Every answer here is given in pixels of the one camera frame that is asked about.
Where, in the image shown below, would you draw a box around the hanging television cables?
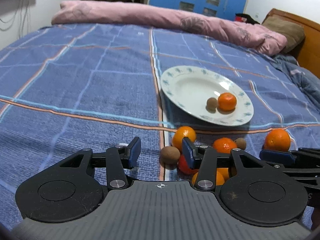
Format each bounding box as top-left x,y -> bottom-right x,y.
0,0 -> 32,40

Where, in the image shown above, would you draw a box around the blue grey crumpled blanket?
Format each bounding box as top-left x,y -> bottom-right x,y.
271,54 -> 320,112

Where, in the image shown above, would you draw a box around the red cherry tomato left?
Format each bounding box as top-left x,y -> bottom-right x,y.
178,155 -> 198,175

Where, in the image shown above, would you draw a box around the black red clothing heap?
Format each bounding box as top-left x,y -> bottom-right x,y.
235,13 -> 260,25

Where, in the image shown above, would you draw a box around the blue plaid bed sheet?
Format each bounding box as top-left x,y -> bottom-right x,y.
1,24 -> 319,229

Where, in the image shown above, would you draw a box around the white floral ceramic plate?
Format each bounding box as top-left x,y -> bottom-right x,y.
160,66 -> 254,126

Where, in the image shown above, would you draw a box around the large orange mandarin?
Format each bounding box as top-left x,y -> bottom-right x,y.
264,129 -> 291,152

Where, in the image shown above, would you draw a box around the red cherry tomato right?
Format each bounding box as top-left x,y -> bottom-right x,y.
217,168 -> 230,181

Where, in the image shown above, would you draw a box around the pink rolled duvet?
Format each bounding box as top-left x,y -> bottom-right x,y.
51,1 -> 287,56

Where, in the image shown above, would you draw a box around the red cherry tomato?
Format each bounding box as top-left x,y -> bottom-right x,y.
178,155 -> 198,175
217,168 -> 230,181

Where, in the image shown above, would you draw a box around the brown kiwi fruit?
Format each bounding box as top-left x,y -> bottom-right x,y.
160,146 -> 181,165

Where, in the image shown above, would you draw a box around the tan longan fruit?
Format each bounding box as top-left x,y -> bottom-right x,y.
234,138 -> 247,150

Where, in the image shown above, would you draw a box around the orange mandarin by gripper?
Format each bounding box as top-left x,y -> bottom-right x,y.
212,137 -> 237,154

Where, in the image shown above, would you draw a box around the small brown longan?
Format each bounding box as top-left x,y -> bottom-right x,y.
206,97 -> 218,112

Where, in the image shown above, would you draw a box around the brown pillow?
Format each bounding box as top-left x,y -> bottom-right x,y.
262,16 -> 305,54

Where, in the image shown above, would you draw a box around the small orange kumquat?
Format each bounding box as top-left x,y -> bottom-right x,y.
191,171 -> 225,186

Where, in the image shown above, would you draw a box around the wooden headboard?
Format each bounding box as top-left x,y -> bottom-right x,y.
264,8 -> 319,77

